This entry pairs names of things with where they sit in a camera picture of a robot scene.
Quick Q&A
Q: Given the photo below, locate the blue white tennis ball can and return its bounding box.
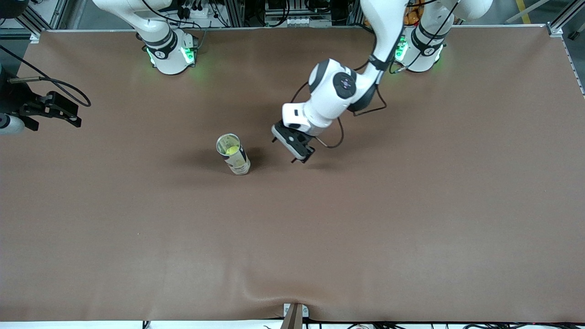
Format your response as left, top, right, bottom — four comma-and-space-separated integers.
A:
216, 133, 251, 175

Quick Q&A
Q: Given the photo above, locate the brown table mat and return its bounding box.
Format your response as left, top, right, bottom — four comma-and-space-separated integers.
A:
0, 25, 585, 323

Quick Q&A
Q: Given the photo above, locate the white terminal strip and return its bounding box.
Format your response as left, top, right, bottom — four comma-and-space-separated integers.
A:
286, 16, 333, 27

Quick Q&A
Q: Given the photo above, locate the white power strip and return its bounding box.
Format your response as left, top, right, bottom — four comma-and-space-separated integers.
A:
178, 0, 215, 19

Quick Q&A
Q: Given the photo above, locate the orange packaged goods pile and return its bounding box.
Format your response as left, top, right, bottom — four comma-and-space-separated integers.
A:
402, 2, 422, 26

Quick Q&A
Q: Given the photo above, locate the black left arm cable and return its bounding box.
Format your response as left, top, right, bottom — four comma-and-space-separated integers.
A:
290, 0, 457, 149

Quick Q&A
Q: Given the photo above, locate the aluminium frame profile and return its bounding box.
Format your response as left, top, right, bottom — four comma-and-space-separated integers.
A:
546, 0, 585, 38
0, 0, 69, 44

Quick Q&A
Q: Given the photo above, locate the grey metal clamp bracket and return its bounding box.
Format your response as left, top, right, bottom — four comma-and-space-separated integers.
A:
280, 302, 309, 329

